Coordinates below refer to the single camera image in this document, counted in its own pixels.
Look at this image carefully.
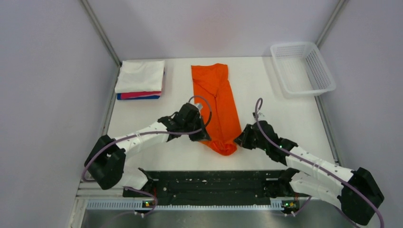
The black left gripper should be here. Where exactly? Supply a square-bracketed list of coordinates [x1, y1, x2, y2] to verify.
[183, 115, 211, 141]

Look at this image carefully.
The orange t-shirt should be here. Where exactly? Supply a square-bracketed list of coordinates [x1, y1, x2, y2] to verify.
[191, 63, 242, 156]

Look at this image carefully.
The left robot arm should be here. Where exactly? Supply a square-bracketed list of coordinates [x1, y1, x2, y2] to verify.
[83, 103, 210, 196]

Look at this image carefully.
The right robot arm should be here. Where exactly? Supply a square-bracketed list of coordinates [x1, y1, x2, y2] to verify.
[234, 121, 385, 228]

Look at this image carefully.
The folded magenta t-shirt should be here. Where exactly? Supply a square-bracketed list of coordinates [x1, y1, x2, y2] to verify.
[122, 91, 162, 97]

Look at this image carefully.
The folded white t-shirt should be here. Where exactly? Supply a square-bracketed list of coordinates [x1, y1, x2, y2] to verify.
[115, 60, 165, 93]

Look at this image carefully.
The folded blue t-shirt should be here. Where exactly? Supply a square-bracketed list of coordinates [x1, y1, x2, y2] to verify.
[116, 94, 161, 100]

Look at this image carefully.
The white plastic basket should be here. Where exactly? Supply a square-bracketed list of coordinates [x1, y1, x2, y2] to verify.
[270, 42, 336, 98]

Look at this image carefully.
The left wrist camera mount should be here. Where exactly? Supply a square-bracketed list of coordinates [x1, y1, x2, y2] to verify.
[194, 103, 203, 111]

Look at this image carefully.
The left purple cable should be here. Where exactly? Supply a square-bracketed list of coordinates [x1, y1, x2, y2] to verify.
[81, 95, 213, 218]

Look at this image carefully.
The purple cable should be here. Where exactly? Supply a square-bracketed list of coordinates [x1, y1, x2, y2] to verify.
[81, 95, 213, 218]
[253, 97, 385, 228]

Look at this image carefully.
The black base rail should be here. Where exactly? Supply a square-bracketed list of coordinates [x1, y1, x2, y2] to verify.
[142, 170, 303, 206]

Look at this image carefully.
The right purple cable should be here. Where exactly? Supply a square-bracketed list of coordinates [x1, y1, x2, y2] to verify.
[253, 97, 385, 228]

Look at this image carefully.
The white cable duct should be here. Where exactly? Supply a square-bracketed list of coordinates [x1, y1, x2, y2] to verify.
[86, 199, 297, 211]

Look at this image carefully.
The left aluminium frame post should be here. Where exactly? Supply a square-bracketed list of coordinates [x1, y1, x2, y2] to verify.
[78, 0, 121, 67]

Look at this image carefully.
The aluminium frame post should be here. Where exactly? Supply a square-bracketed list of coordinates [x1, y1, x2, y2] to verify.
[316, 0, 349, 49]
[78, 0, 121, 67]

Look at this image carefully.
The right aluminium frame post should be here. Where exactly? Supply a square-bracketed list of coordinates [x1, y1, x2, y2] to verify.
[316, 0, 349, 49]

